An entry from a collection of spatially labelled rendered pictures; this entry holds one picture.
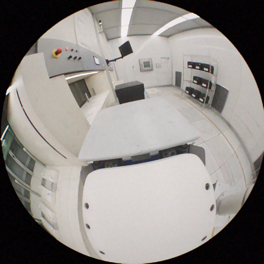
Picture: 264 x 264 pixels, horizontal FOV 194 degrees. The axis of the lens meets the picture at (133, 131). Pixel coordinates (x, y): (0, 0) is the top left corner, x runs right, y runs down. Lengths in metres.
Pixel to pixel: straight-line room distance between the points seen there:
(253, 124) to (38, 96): 3.01
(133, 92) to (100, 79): 0.98
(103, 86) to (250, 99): 3.42
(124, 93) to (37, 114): 0.68
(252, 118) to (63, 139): 2.97
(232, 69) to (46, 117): 3.08
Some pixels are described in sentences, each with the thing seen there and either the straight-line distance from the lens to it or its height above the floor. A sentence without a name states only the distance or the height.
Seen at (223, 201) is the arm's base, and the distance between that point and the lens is 0.57.
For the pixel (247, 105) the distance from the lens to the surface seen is 2.72.
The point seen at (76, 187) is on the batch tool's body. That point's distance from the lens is 0.44.
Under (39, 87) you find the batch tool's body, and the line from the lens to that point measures 0.33.
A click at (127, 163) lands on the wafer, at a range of 0.20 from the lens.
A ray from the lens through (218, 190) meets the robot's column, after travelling 0.57.
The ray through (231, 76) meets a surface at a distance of 2.87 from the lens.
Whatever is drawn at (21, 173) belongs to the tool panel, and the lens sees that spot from 1.22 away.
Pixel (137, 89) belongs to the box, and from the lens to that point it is 0.79.
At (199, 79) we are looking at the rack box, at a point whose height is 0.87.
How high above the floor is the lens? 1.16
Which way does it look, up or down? 44 degrees down
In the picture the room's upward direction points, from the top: 14 degrees counter-clockwise
